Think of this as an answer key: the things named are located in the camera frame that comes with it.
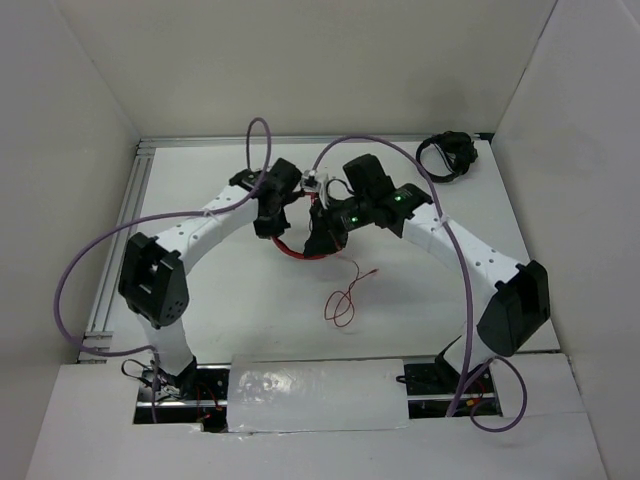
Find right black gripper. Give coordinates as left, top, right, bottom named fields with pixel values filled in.
left=302, top=193, right=372, bottom=258

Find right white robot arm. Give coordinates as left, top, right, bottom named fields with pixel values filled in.
left=301, top=154, right=551, bottom=392

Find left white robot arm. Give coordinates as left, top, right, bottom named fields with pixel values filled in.
left=118, top=158, right=303, bottom=399

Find black headphones in corner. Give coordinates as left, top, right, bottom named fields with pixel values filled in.
left=415, top=131, right=478, bottom=184

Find white taped cover sheet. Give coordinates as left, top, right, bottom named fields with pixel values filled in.
left=227, top=359, right=409, bottom=433

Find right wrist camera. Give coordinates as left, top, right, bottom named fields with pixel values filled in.
left=314, top=173, right=335, bottom=209

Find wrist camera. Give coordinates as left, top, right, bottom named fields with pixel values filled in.
left=314, top=173, right=335, bottom=209
left=300, top=169, right=321, bottom=192

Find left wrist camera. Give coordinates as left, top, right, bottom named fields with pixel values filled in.
left=300, top=169, right=321, bottom=192

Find aluminium table frame rail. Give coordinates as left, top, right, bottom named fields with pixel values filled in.
left=134, top=131, right=494, bottom=151

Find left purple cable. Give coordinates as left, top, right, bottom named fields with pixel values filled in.
left=53, top=117, right=274, bottom=426

